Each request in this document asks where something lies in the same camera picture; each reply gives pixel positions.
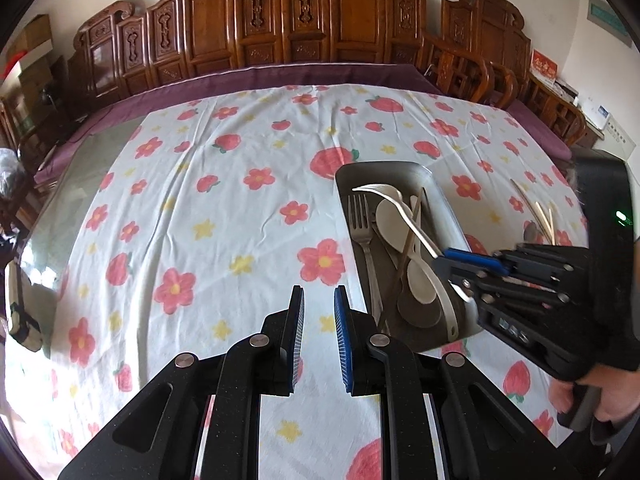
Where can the brown cardboard box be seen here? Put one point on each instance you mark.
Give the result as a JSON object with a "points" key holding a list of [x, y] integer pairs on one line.
{"points": [[32, 35]]}

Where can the person's right hand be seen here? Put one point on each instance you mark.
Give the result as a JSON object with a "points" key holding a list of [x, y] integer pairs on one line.
{"points": [[617, 390]]}

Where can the carved wooden armchair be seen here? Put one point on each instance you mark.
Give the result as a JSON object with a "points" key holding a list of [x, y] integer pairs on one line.
{"points": [[480, 25]]}

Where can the grey wall box green label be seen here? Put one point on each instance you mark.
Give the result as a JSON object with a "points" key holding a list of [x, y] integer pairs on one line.
{"points": [[607, 20]]}

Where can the white floral tablecloth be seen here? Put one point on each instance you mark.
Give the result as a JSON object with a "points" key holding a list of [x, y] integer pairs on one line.
{"points": [[200, 240]]}

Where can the brown chopstick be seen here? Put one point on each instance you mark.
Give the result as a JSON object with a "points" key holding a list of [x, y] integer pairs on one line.
{"points": [[395, 280], [522, 197]]}

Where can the red desk calendar card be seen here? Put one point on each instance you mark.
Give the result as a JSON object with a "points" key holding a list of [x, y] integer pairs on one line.
{"points": [[544, 66]]}

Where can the beige chopstick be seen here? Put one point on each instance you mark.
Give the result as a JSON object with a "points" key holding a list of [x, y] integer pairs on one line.
{"points": [[540, 220], [550, 225]]}

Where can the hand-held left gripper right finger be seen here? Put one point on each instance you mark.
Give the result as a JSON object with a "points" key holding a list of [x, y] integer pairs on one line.
{"points": [[342, 335]]}

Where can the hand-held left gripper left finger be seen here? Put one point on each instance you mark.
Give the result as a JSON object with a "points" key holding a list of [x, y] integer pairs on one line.
{"points": [[298, 330]]}

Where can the metal spoon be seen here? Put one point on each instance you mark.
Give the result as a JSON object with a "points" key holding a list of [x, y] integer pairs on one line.
{"points": [[531, 232]]}

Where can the wooden side table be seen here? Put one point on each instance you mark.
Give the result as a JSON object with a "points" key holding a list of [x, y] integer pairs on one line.
{"points": [[565, 110]]}

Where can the white curved soup spoon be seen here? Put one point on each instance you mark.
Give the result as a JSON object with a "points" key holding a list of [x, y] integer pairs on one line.
{"points": [[450, 310]]}

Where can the rectangular metal tray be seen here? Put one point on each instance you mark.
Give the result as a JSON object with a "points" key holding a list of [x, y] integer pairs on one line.
{"points": [[390, 175]]}

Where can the purple armchair cushion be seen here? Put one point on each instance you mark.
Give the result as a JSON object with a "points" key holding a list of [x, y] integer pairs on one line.
{"points": [[535, 125]]}

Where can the carved wooden sofa bench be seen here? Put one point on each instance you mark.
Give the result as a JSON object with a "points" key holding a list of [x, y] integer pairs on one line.
{"points": [[210, 20]]}

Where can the metal fork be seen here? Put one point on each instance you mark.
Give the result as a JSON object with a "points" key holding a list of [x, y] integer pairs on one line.
{"points": [[361, 230]]}

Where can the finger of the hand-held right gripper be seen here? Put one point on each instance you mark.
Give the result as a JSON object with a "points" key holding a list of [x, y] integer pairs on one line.
{"points": [[470, 259], [480, 287]]}

